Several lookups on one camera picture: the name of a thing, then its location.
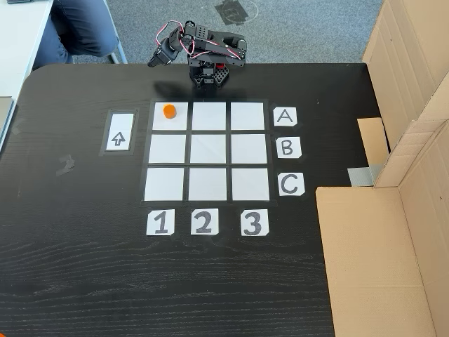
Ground white nine-square grid sheet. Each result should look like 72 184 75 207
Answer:
140 99 279 207

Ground black floor tape patch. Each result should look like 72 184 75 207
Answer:
213 0 259 27

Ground white arrow paper sheet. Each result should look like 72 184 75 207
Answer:
105 112 135 152

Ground person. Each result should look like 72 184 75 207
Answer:
31 0 122 71

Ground paper sheet letter A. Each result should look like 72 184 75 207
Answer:
273 107 298 128

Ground white desk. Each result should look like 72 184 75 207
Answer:
0 0 54 152

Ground clear tape scraps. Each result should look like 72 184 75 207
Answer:
55 154 76 178

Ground paper sheet number 2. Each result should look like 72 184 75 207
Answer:
190 207 220 235

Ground paper sheet letter C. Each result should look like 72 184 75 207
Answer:
278 173 306 197

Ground paper sheet number 3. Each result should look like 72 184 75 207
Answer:
240 209 270 237

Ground large brown cardboard box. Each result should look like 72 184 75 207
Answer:
315 0 449 337

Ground red white servo cable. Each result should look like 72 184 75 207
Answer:
155 21 189 53
180 34 246 60

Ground grey duct tape strip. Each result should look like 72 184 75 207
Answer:
347 164 385 187

